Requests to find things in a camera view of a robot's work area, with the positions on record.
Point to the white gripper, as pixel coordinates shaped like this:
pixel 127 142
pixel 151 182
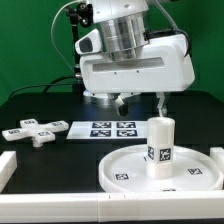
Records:
pixel 160 66

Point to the white round table top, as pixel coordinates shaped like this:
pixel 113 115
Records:
pixel 124 170

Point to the white cross-shaped table base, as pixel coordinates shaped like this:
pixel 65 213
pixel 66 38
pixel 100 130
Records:
pixel 39 133

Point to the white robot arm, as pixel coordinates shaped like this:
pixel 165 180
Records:
pixel 121 57

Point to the white marker sheet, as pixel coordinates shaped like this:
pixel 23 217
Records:
pixel 86 130

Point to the white right fence block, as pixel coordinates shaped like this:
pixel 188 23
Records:
pixel 217 154

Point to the white fence block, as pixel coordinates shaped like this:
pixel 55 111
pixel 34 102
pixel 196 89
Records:
pixel 8 165
pixel 217 154

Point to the white front fence bar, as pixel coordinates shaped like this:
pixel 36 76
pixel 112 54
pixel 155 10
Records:
pixel 106 207

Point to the white left fence block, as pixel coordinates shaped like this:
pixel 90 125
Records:
pixel 8 165

